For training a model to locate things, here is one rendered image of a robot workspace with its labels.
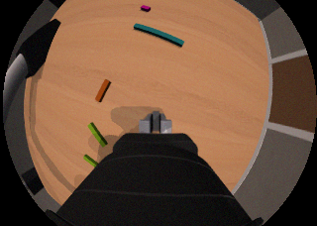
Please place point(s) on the lime green rod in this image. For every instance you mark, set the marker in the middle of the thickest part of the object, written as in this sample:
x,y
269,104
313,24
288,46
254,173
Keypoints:
x,y
91,161
97,134

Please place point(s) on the turquoise rod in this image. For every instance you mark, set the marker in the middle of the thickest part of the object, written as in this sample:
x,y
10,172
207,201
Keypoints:
x,y
159,34

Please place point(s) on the small magenta block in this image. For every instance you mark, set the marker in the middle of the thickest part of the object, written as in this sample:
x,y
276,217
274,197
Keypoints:
x,y
146,8

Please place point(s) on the orange rod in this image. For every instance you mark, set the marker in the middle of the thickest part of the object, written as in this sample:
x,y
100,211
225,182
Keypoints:
x,y
102,91

